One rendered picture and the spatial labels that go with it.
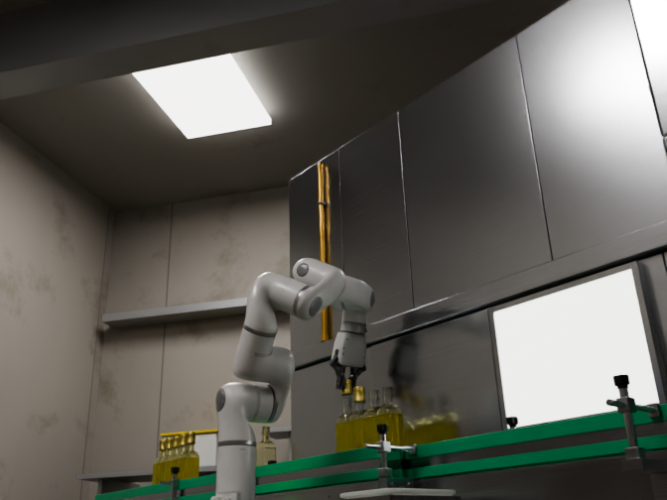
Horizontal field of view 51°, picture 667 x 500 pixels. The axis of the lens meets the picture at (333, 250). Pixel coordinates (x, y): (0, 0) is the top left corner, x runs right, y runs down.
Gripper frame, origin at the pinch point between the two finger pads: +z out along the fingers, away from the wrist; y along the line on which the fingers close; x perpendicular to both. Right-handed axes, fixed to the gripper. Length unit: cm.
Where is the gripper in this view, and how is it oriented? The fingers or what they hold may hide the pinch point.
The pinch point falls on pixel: (345, 383)
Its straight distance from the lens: 216.5
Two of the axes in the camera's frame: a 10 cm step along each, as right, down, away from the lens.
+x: 6.0, -0.7, -7.9
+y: -7.9, -2.2, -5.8
